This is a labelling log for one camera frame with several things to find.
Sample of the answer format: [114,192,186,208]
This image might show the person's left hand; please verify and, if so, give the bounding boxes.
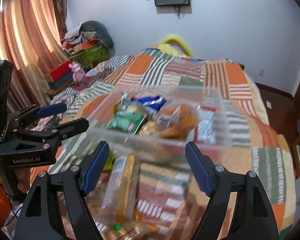
[0,168,31,193]

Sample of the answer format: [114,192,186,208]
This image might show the clear bag of cookies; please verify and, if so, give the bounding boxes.
[155,101,199,140]

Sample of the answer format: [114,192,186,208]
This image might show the patchwork striped bed quilt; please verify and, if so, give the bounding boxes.
[45,47,296,239]

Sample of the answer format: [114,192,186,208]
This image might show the silver foil snack packet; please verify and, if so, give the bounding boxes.
[117,93,134,112]

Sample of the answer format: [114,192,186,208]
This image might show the green patterned storage bag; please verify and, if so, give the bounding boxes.
[69,43,110,72]

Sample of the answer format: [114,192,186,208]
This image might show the grey pillow on pile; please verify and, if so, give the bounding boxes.
[79,21,114,48]

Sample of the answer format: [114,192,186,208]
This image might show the red snack packet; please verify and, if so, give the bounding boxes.
[194,106,216,144]

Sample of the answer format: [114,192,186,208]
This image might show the orange pink window curtain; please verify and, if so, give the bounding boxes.
[0,0,68,112]

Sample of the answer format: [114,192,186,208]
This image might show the pink plush rabbit toy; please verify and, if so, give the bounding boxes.
[69,62,85,84]

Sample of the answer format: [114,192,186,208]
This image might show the clear plastic storage box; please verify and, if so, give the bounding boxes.
[87,86,231,163]

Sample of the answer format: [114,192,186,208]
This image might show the white wall socket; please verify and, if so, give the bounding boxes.
[258,69,264,76]

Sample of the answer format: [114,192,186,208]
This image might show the blue snack packet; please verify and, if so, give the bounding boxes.
[131,95,167,111]

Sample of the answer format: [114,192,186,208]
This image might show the green snack packet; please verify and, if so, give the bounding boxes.
[106,111,147,135]

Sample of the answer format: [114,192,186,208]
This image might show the clothes pile on chair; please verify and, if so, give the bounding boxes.
[61,31,100,54]

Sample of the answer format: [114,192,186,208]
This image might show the red and black box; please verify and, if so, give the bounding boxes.
[44,61,72,89]

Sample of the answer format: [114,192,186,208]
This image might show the green jelly cup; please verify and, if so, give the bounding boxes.
[103,150,115,172]

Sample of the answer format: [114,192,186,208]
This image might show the long clear biscuit sleeve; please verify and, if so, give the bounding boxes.
[99,153,140,225]

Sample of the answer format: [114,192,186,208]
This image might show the orange edged cracker pack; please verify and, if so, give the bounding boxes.
[101,223,153,239]

